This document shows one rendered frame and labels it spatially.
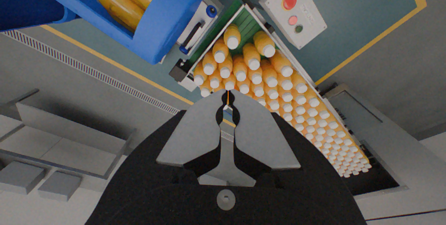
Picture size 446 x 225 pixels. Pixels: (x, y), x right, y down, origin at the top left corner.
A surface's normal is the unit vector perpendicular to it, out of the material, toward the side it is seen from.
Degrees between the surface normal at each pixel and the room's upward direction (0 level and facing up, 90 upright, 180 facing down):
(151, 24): 10
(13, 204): 90
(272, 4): 0
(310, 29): 0
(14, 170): 90
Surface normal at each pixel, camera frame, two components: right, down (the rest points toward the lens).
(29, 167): 0.68, -0.57
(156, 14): 0.18, 0.42
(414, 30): -0.02, 0.62
